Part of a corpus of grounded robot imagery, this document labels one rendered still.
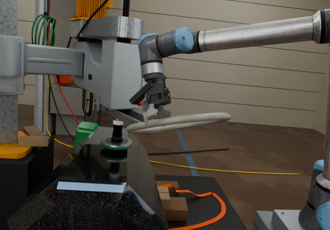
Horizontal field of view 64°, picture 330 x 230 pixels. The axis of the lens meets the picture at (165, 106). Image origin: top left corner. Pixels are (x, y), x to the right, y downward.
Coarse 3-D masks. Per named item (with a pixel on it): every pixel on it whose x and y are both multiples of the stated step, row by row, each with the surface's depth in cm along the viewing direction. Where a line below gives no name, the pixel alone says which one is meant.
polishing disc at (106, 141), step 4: (108, 136) 190; (104, 140) 181; (108, 140) 182; (124, 140) 185; (128, 140) 186; (104, 144) 175; (108, 144) 174; (112, 144) 174; (116, 144) 175; (120, 144) 176; (124, 144) 177; (128, 144) 178
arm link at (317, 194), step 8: (328, 24) 86; (328, 88) 84; (328, 96) 84; (328, 104) 84; (328, 112) 84; (328, 120) 84; (328, 128) 84; (328, 136) 84; (328, 144) 85; (328, 152) 85; (328, 160) 85; (328, 168) 85; (320, 176) 89; (328, 176) 86; (320, 184) 87; (328, 184) 85; (320, 192) 87; (328, 192) 84; (320, 200) 87; (328, 200) 84; (320, 208) 84; (328, 208) 82; (320, 216) 84; (328, 216) 83; (320, 224) 85; (328, 224) 83
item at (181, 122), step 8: (152, 120) 104; (160, 120) 102; (168, 120) 101; (176, 120) 101; (184, 120) 101; (192, 120) 101; (200, 120) 103; (208, 120) 105; (216, 120) 134; (224, 120) 125; (128, 128) 115; (136, 128) 109; (144, 128) 106; (152, 128) 142; (160, 128) 144; (168, 128) 146; (176, 128) 147
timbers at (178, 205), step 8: (160, 184) 297; (176, 184) 301; (176, 192) 294; (176, 200) 264; (184, 200) 266; (176, 208) 250; (184, 208) 251; (168, 216) 249; (176, 216) 249; (184, 216) 249
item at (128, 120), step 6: (102, 108) 188; (114, 114) 171; (120, 114) 163; (126, 114) 181; (132, 114) 174; (138, 114) 167; (120, 120) 164; (126, 120) 157; (132, 120) 150; (138, 120) 165; (150, 132) 142
